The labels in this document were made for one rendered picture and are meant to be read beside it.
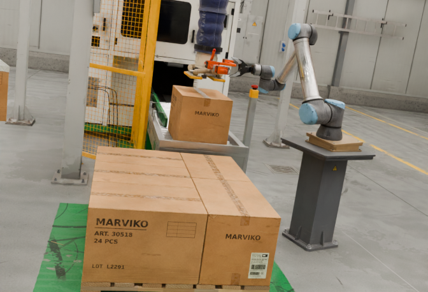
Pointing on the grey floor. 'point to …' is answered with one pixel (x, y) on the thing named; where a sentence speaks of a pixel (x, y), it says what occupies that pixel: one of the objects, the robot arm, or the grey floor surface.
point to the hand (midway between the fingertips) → (229, 66)
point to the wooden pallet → (167, 287)
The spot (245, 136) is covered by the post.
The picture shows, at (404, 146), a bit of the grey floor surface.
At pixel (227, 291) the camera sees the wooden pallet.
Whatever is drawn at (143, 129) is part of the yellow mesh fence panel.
